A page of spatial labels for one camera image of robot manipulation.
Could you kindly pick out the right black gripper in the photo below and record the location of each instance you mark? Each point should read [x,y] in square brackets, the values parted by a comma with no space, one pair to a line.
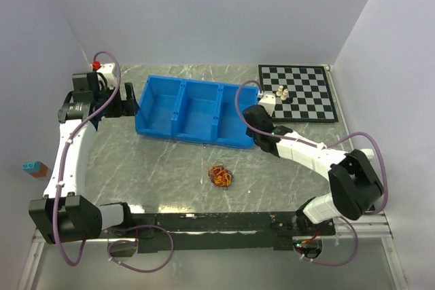
[268,116]

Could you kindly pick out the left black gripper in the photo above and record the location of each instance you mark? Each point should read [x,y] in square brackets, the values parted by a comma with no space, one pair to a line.
[129,106]

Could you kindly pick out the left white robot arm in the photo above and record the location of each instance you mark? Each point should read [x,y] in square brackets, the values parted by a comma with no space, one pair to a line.
[63,211]

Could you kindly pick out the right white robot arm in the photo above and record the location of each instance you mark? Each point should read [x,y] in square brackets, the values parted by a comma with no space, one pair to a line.
[354,184]

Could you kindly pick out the cream chess piece left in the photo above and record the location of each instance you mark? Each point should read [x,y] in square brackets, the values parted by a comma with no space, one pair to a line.
[280,91]

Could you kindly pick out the cream chess piece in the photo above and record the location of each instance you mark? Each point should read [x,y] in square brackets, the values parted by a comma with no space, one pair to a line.
[280,91]
[284,95]

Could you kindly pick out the cream chess piece right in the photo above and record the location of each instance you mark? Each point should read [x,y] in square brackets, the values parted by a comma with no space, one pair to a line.
[284,95]

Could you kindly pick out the black and white chessboard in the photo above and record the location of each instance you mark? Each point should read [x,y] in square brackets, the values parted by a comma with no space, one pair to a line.
[309,88]

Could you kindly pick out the blue three-compartment bin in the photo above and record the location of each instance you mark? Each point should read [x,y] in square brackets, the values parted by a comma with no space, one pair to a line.
[191,110]

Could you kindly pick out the blue and brown toy block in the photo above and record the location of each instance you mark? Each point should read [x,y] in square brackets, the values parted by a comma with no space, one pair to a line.
[36,169]

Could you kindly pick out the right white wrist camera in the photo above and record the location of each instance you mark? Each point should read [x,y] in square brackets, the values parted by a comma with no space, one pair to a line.
[267,101]

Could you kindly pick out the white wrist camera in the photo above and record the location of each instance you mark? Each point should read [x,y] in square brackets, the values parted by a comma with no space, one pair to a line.
[267,101]
[106,74]

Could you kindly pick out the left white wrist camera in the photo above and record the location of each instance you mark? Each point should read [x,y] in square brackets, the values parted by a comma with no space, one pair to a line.
[106,74]

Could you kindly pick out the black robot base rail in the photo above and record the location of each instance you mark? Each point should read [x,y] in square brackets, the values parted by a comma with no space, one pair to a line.
[248,230]

